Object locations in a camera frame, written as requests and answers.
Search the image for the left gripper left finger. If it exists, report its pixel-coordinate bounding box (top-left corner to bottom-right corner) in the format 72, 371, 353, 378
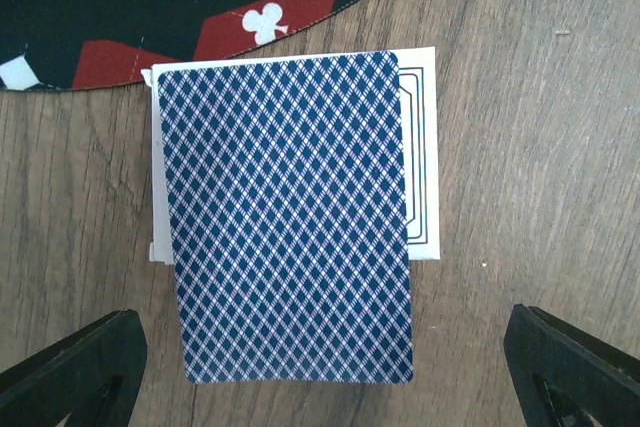
1, 310, 147, 426

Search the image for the grey playing card deck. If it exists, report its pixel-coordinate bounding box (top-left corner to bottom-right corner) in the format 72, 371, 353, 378
156, 51, 413, 384

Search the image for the round red black poker mat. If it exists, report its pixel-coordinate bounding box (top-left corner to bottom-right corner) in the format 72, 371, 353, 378
1, 0, 360, 91

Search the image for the white card box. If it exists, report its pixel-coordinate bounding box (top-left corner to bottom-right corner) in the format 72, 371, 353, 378
141, 47, 440, 266

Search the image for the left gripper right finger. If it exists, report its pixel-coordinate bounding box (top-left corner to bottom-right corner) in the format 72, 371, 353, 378
503, 304, 639, 426

